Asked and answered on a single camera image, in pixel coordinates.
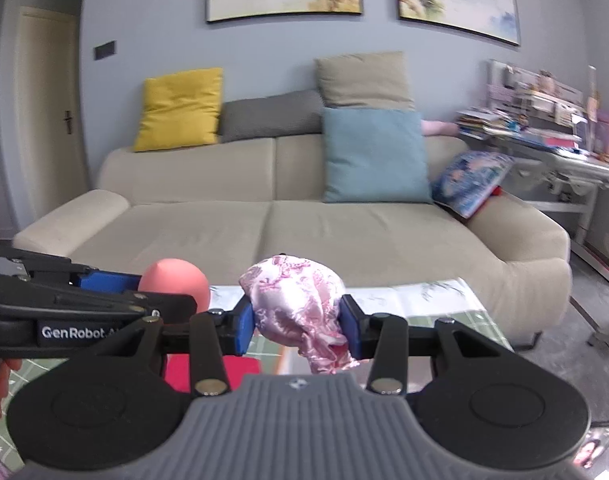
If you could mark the white study desk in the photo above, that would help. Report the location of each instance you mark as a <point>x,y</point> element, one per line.
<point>586,220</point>

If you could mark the light blue cushion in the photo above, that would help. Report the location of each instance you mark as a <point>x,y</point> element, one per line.
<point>374,155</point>

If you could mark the black wall switch panel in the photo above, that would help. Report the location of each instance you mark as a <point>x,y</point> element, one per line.
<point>105,49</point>

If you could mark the blue printed cushion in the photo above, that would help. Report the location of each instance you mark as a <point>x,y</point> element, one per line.
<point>469,182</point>

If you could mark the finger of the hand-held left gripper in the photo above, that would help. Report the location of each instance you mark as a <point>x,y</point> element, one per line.
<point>109,302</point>
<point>112,282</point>

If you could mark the beige sofa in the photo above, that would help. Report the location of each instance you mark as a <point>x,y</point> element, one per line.
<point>209,225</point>

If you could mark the stack of books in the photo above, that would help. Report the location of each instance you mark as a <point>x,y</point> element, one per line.
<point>484,122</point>

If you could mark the pink soft ball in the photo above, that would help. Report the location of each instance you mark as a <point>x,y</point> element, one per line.
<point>179,280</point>

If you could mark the grey checked cushion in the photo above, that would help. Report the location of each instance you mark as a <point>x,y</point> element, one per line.
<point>269,117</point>

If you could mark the white desk shelf organizer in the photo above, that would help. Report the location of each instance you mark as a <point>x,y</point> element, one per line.
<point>534,95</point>

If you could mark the pink satin pouch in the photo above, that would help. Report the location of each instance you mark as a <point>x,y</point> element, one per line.
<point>294,305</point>

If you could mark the small red item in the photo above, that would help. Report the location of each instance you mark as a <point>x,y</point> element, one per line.
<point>495,191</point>

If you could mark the red lidded clear box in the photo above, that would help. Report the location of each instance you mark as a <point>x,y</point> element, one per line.
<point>179,375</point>

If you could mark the cream door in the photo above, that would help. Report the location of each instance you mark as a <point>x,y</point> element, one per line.
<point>44,125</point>

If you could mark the yellow cushion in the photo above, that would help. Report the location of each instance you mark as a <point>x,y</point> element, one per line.
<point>179,110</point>

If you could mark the taupe cushion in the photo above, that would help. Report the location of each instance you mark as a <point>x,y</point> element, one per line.
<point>364,82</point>

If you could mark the smartphone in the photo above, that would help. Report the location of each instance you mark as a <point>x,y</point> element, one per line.
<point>589,452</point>

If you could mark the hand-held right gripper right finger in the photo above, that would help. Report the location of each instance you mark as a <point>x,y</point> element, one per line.
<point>349,327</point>

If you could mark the green grid tablecloth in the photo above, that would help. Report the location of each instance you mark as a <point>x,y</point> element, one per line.
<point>479,320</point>

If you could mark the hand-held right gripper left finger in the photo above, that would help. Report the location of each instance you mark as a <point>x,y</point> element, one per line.
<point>244,326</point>

